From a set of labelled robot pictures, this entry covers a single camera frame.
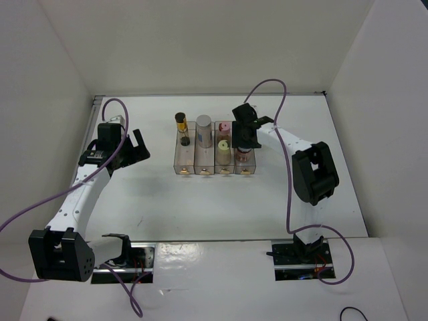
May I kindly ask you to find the pink-lid spice jar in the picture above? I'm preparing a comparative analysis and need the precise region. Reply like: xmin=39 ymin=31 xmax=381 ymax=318
xmin=217 ymin=121 xmax=231 ymax=142

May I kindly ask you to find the white-lid red-logo spice jar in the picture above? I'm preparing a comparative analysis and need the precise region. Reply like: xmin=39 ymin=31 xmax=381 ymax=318
xmin=235 ymin=148 xmax=253 ymax=163

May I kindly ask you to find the yellow-lid spice jar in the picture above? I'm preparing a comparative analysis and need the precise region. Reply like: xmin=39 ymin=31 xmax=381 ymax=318
xmin=216 ymin=139 xmax=231 ymax=165

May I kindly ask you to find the silver-capped blue-label shaker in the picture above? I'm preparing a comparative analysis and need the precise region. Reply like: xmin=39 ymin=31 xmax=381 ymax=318
xmin=196 ymin=114 xmax=213 ymax=148

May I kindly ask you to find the gold-capped dark sauce bottle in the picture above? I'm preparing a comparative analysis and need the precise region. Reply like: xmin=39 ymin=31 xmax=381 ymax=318
xmin=175 ymin=112 xmax=191 ymax=146

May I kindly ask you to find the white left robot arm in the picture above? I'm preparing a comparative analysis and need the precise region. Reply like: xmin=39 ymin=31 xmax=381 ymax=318
xmin=28 ymin=116 xmax=133 ymax=282

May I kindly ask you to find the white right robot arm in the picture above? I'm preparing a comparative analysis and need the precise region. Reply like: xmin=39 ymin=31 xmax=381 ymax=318
xmin=138 ymin=103 xmax=339 ymax=263

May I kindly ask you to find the clear bin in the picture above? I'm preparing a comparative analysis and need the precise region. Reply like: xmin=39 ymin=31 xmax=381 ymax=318
xmin=215 ymin=120 xmax=235 ymax=175
xmin=194 ymin=122 xmax=215 ymax=175
xmin=173 ymin=122 xmax=195 ymax=175
xmin=232 ymin=120 xmax=259 ymax=176

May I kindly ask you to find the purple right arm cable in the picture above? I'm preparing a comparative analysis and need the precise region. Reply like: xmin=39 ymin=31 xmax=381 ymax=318
xmin=243 ymin=79 xmax=356 ymax=285

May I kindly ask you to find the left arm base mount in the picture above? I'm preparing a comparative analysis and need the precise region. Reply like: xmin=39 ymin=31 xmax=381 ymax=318
xmin=88 ymin=241 xmax=156 ymax=284

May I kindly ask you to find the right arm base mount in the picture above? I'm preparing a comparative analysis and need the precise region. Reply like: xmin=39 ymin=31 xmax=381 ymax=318
xmin=266 ymin=242 xmax=336 ymax=282

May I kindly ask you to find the black cable bottom right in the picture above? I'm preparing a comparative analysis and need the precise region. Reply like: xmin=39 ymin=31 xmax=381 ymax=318
xmin=340 ymin=307 xmax=368 ymax=321

